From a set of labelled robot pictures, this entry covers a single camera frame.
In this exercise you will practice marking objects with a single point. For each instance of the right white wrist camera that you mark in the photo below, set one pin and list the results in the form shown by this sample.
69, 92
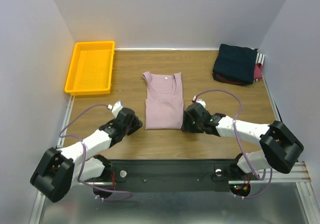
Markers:
196, 99

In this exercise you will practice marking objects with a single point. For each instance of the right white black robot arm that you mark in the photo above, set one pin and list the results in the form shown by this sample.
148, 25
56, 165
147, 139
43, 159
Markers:
280, 149

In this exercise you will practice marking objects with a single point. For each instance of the maroon folded tank top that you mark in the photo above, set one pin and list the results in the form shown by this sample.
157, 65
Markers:
257, 75

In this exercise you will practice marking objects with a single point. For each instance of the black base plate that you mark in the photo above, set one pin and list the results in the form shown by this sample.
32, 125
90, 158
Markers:
177, 175

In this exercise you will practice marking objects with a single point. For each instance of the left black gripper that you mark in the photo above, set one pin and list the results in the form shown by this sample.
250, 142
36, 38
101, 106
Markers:
136, 125

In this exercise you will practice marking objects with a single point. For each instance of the aluminium frame rail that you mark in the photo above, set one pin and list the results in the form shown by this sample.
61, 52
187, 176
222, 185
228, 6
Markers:
298, 173

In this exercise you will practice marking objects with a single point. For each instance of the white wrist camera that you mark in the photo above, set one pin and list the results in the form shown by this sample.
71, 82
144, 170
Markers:
196, 99
116, 107

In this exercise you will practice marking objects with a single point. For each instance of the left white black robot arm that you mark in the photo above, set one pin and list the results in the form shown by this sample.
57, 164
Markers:
60, 169

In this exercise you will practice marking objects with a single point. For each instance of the yellow plastic tray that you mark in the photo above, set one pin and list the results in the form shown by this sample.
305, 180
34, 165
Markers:
90, 69

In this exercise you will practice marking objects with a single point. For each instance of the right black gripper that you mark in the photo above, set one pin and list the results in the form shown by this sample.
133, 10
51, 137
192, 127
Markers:
189, 120

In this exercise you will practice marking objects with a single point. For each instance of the striped folded tank top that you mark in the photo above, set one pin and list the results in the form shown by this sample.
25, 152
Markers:
260, 58

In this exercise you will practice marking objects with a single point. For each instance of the pink tank top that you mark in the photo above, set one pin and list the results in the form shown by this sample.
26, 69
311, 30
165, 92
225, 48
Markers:
164, 102

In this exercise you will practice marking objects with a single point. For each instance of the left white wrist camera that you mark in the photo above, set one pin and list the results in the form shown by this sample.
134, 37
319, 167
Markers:
116, 107

